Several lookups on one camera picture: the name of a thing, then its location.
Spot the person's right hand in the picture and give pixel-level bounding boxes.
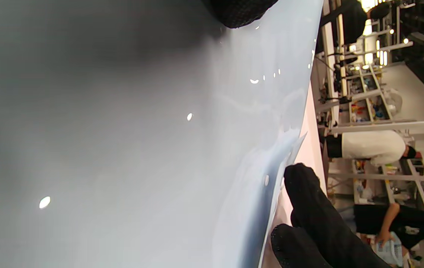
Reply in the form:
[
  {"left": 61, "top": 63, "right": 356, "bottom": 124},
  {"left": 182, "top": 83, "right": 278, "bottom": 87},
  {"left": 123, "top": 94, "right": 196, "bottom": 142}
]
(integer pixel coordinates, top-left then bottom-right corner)
[{"left": 271, "top": 163, "right": 391, "bottom": 268}]

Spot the person's left hand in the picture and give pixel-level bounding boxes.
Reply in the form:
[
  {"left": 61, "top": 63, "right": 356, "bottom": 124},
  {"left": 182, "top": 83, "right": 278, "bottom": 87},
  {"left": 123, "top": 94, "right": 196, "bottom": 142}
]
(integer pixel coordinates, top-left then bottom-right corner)
[{"left": 201, "top": 0, "right": 279, "bottom": 29}]

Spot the white paper sheet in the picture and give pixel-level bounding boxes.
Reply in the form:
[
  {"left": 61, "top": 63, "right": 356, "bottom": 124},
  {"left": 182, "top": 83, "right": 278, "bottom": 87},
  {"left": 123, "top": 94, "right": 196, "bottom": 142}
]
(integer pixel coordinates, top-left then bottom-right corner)
[{"left": 263, "top": 84, "right": 328, "bottom": 268}]

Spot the blue plastic snap folder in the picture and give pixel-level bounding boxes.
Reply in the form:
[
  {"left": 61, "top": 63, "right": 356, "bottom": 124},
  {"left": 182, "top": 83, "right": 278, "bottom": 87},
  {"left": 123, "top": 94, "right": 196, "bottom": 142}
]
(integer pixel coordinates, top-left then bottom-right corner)
[{"left": 48, "top": 0, "right": 325, "bottom": 268}]

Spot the blue and white packet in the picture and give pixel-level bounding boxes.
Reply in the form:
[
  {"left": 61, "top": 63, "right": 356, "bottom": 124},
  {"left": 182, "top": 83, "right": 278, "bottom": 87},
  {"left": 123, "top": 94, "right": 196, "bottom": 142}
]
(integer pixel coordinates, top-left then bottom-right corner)
[{"left": 377, "top": 232, "right": 405, "bottom": 267}]

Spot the row of ceiling light strips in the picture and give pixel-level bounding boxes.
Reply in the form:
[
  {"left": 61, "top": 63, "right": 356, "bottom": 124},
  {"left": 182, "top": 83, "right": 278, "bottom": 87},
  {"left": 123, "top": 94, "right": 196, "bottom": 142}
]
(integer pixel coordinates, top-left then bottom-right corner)
[{"left": 348, "top": 0, "right": 424, "bottom": 67}]

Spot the white shelving rack with items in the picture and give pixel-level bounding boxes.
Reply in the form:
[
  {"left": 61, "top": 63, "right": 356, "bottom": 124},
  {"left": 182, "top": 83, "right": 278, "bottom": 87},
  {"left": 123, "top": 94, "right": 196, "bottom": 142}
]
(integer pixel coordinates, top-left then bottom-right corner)
[{"left": 329, "top": 63, "right": 424, "bottom": 268}]

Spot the white metal post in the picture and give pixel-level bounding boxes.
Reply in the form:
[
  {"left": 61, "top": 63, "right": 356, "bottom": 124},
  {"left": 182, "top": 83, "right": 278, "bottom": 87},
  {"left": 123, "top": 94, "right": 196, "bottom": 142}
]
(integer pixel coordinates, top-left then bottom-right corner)
[{"left": 330, "top": 119, "right": 424, "bottom": 134}]

